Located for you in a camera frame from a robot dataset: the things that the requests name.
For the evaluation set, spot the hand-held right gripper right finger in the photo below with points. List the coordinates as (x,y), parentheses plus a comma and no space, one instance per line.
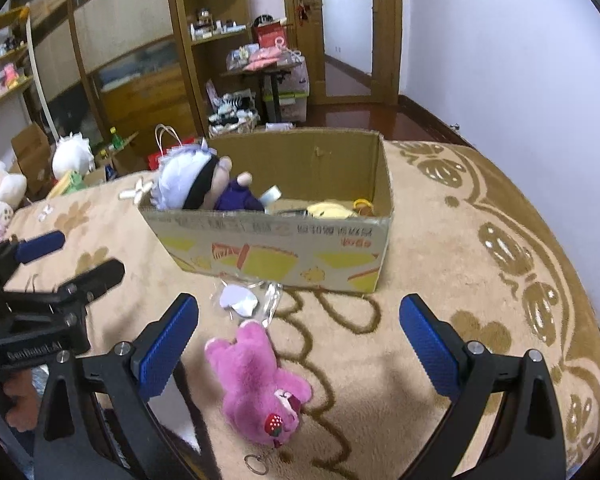
(430,350)

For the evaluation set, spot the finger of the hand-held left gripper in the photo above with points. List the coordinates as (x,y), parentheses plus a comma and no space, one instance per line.
(40,246)
(97,275)

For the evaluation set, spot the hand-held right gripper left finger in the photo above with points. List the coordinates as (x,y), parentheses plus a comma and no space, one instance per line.
(165,352)

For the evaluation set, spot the pink bear plush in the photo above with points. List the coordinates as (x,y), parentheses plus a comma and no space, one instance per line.
(255,385)

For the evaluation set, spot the purple haired plush doll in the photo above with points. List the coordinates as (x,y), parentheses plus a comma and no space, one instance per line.
(200,180)

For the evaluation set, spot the cardboard box yellow print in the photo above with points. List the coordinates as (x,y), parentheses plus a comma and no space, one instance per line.
(280,255)

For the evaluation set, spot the yellow plush toy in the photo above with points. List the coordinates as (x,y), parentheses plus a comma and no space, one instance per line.
(332,209)

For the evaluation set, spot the person's left hand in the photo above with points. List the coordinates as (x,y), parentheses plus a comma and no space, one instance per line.
(22,400)

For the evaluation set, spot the cream plush toy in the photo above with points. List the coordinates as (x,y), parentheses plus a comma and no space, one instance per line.
(0,190)

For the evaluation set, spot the beige flower printed blanket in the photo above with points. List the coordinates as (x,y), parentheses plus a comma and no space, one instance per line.
(430,270)

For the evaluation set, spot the brown cardboard box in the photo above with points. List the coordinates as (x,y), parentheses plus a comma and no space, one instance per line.
(32,160)

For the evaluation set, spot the white hang tag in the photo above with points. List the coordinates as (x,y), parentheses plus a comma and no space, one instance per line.
(237,302)

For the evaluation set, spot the green bottle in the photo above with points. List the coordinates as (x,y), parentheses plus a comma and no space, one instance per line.
(115,137)

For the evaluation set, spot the red paper bag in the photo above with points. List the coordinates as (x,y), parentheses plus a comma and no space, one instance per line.
(172,152)

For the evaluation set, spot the white pole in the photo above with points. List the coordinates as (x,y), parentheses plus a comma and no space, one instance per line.
(40,75)

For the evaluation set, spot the wicker basket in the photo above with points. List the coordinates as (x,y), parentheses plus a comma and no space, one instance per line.
(232,122)

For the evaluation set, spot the wooden wardrobe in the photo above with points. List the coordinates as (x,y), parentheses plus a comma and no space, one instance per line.
(125,50)

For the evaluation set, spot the striped plush toy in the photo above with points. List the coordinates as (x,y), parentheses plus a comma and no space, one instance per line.
(235,102)

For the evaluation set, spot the small dark side table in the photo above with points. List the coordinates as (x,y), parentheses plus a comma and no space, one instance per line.
(275,90)

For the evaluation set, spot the white storage bin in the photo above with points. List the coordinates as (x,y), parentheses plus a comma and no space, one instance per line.
(295,95)

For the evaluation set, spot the wooden corner shelf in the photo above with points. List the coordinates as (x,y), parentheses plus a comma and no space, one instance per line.
(215,35)

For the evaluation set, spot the pink cloth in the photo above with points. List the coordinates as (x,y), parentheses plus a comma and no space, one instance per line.
(262,61)

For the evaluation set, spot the red box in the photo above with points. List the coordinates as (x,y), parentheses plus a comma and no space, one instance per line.
(270,36)

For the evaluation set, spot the wooden door glass panel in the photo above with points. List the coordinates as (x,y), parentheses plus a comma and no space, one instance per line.
(350,25)

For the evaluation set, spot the wooden wall shelf with figurines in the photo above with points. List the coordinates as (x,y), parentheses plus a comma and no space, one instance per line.
(5,70)

